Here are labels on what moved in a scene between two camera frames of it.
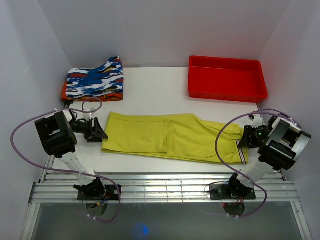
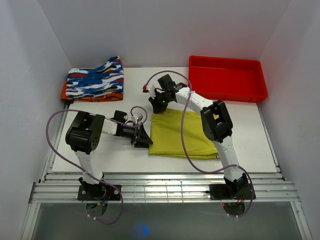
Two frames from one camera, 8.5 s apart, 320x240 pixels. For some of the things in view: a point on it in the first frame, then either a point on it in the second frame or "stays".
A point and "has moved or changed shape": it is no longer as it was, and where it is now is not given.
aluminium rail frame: x=160 y=188 stays
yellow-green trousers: x=182 y=135 has moved or changed shape
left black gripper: x=95 y=133 → x=143 y=138
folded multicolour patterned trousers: x=105 y=82 stays
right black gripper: x=247 y=140 → x=157 y=108
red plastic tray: x=226 y=78 stays
